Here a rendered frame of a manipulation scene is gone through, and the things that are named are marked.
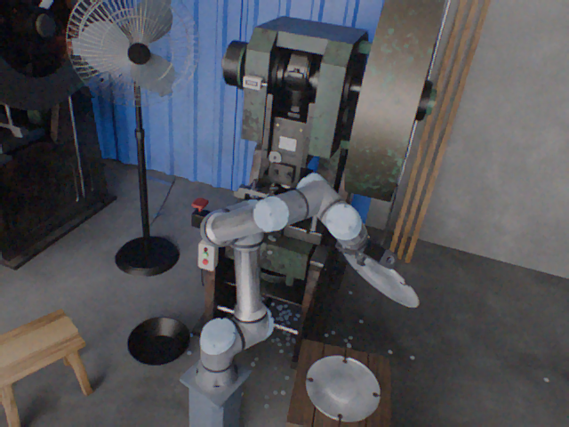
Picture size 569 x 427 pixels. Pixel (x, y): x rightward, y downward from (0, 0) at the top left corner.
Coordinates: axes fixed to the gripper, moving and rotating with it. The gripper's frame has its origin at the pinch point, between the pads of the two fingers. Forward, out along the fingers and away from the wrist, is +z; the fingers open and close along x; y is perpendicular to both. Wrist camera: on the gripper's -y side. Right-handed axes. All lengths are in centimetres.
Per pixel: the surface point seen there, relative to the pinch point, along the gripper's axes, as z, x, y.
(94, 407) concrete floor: 43, 104, 88
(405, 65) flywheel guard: -14, -55, 13
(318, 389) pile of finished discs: 49, 48, 7
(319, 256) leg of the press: 55, 1, 33
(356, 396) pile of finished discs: 54, 43, -7
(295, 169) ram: 38, -27, 55
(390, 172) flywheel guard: 9.7, -30.2, 9.0
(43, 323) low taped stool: 20, 81, 115
